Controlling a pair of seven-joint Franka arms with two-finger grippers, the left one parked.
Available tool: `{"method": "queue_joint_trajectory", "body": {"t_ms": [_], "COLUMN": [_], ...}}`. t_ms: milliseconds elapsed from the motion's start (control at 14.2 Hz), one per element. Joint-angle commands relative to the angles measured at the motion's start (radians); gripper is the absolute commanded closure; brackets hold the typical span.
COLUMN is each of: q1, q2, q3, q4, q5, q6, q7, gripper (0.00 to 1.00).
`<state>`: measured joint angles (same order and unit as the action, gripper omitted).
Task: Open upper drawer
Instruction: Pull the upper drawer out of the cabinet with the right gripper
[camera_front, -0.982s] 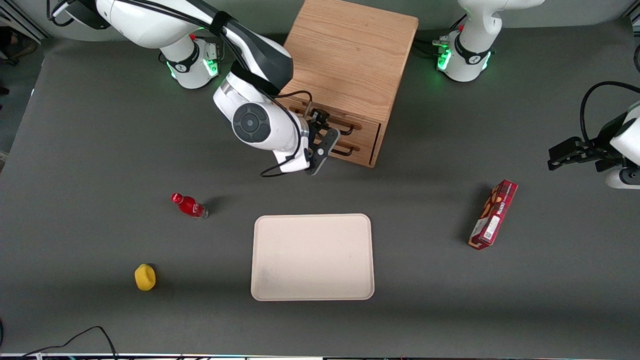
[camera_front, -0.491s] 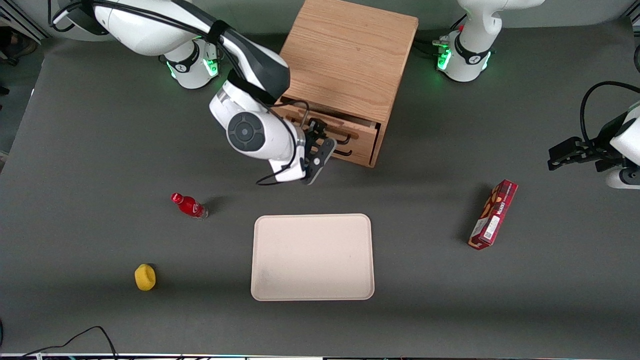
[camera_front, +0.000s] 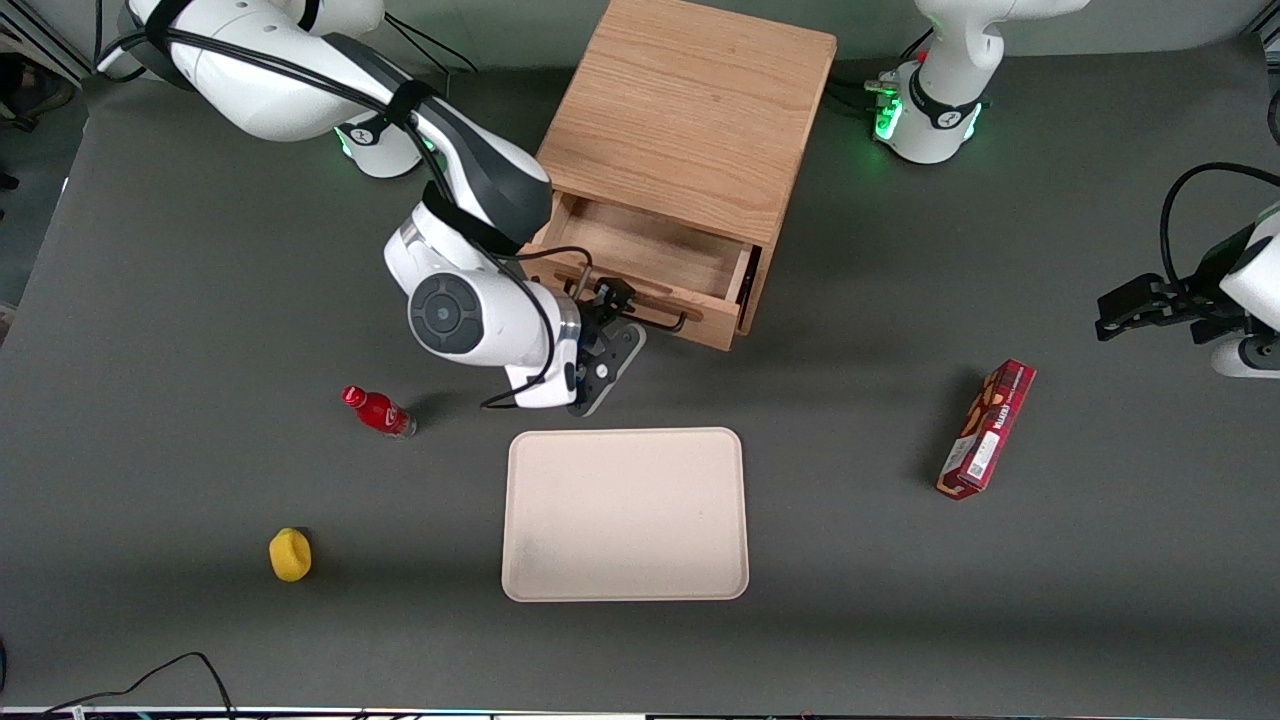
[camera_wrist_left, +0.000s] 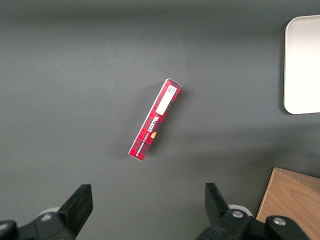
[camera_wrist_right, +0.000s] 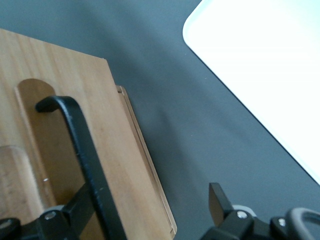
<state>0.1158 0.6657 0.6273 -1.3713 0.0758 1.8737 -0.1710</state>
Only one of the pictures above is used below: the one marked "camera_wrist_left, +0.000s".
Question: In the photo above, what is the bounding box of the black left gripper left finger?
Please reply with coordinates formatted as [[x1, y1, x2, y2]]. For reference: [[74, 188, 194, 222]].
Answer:
[[0, 183, 94, 240]]

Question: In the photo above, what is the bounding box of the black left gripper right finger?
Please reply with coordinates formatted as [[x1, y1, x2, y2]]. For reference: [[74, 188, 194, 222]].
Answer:
[[197, 182, 312, 240]]

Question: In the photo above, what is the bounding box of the wooden board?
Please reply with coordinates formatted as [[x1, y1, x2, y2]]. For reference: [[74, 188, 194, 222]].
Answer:
[[255, 166, 320, 240]]

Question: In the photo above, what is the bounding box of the red tartan shortbread box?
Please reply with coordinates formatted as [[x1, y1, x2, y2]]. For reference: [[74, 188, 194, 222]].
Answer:
[[128, 78, 183, 163]]

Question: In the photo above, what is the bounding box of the white plastic tray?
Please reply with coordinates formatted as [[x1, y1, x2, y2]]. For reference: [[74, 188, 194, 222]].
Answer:
[[283, 14, 320, 115]]

